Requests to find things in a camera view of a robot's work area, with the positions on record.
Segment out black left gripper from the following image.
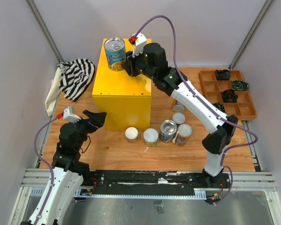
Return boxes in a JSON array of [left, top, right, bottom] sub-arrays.
[[71, 110, 107, 150]]

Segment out white-lid can near soup cans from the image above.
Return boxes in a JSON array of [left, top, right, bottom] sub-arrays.
[[172, 112, 185, 126]]

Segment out black rolled sock top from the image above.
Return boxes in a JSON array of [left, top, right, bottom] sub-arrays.
[[214, 69, 231, 81]]

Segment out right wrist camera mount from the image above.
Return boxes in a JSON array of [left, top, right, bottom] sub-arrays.
[[129, 33, 147, 58]]

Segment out black orange rolled sock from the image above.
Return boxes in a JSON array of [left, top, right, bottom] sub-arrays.
[[221, 89, 238, 103]]

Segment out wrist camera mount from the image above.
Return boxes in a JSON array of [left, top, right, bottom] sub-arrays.
[[57, 105, 81, 123], [129, 33, 147, 58]]

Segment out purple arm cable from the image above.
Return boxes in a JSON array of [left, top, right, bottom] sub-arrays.
[[135, 15, 259, 207], [34, 116, 61, 225]]

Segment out cream white cloth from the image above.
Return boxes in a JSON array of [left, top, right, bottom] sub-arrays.
[[44, 67, 62, 117]]

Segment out lying blue porridge can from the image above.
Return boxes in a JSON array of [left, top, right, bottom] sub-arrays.
[[172, 100, 185, 113]]

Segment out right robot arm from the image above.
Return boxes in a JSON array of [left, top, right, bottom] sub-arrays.
[[123, 42, 238, 188]]

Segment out small yellow white-lid can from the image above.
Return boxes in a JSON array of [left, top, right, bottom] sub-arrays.
[[125, 127, 139, 143]]

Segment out green patterned rolled sock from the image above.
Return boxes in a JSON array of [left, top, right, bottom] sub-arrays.
[[231, 80, 249, 91]]

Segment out wooden divided organizer tray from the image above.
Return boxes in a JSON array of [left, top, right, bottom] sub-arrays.
[[199, 69, 258, 120]]

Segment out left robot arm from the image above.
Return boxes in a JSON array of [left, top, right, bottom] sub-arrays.
[[21, 106, 107, 225]]

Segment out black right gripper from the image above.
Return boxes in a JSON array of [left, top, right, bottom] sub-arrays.
[[121, 47, 156, 80]]

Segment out purple-label can with spoon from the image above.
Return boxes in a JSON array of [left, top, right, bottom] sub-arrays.
[[172, 124, 192, 147]]

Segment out yellow-green can clear lid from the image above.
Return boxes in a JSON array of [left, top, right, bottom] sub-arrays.
[[143, 128, 159, 147]]

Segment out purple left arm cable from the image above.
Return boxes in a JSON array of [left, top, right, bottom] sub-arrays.
[[34, 116, 61, 225]]

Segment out dark rolled sock lower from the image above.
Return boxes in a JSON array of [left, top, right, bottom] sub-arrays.
[[213, 102, 225, 113]]

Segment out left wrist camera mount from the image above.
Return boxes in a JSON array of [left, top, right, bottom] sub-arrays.
[[57, 105, 81, 123]]

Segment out blue Progresso soup can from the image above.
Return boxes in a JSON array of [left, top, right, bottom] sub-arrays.
[[104, 37, 126, 71], [159, 120, 177, 143]]

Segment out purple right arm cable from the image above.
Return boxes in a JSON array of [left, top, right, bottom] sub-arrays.
[[135, 15, 259, 207]]

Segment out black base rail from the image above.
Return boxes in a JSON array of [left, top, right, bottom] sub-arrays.
[[82, 170, 231, 197]]

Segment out black white striped cloth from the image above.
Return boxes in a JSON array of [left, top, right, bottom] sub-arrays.
[[58, 59, 95, 102]]

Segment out yellow wooden cabinet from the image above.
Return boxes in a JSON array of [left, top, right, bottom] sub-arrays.
[[92, 47, 152, 131]]

